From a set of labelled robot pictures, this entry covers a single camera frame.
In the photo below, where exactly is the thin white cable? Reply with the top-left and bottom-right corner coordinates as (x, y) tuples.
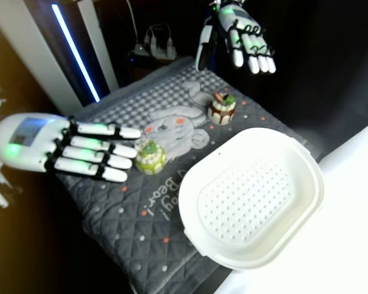
(125, 0), (140, 47)

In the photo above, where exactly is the white pillar with black panel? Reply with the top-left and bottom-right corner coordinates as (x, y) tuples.
(0, 0), (121, 116)

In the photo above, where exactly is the grey quilt with printed bear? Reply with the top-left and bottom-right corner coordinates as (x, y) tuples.
(56, 56), (319, 294)

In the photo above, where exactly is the green toy cake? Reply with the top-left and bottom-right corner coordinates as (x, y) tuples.
(134, 139), (167, 176)

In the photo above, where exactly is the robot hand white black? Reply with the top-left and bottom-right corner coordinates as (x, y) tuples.
(0, 112), (142, 184)
(195, 4), (277, 75)

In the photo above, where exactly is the white charger plug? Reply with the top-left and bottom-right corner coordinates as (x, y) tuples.
(143, 24), (175, 58)

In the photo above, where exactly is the brown toy cake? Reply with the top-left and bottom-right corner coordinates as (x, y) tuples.
(207, 91), (237, 126)

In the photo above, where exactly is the white power strip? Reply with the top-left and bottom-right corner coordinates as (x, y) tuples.
(131, 42), (178, 61)

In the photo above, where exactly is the blue light strip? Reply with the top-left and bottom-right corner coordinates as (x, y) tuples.
(50, 3), (101, 104)

